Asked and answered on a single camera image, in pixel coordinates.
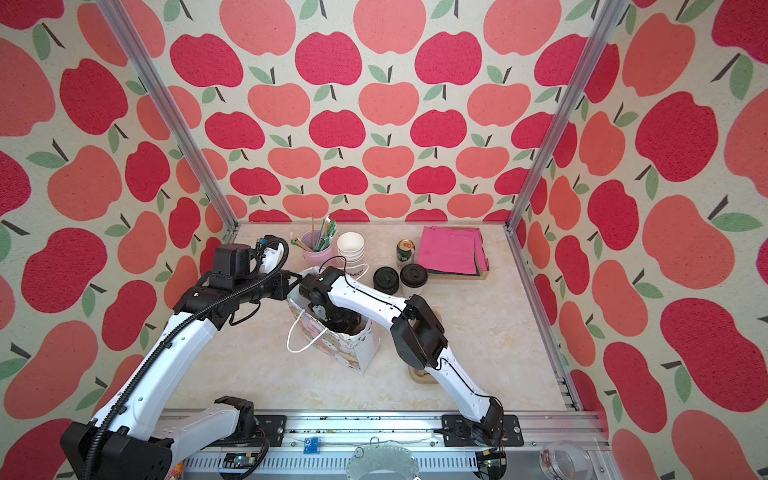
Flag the white patterned paper gift bag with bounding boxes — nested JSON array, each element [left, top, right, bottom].
[[286, 288, 383, 375]]

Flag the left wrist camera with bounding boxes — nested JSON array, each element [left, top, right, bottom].
[[256, 235, 289, 274]]

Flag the wrapped straws and stirrers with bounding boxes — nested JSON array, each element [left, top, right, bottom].
[[290, 216, 337, 252]]

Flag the green beverage can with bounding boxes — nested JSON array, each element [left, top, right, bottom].
[[396, 239, 416, 267]]

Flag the black plastic cup lid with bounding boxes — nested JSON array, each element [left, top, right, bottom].
[[400, 263, 428, 289]]

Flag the stack of white paper cups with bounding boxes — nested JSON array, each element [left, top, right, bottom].
[[336, 232, 369, 279]]

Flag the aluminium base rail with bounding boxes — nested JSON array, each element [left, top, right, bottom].
[[107, 410, 619, 480]]

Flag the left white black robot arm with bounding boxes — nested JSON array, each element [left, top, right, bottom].
[[60, 235, 294, 479]]

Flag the pink straw holder cup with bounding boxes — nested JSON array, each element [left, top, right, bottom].
[[301, 232, 336, 267]]

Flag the stack of black cup lids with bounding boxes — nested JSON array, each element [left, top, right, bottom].
[[373, 266, 400, 296]]

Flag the brown cardboard cup carrier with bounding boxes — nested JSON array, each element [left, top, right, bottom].
[[408, 319, 438, 385]]

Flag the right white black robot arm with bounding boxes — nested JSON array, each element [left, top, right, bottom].
[[298, 267, 504, 447]]

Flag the stack of pink napkins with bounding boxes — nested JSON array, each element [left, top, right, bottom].
[[416, 226, 490, 279]]

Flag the white paper coffee cup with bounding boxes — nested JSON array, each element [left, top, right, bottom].
[[402, 283, 425, 298]]

